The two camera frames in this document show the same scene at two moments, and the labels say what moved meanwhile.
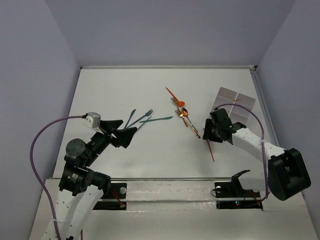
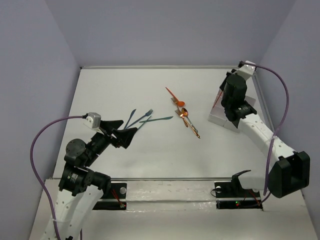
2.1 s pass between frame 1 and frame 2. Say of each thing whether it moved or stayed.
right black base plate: stayed
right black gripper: moved
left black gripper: stayed
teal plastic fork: stayed
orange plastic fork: moved
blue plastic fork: stayed
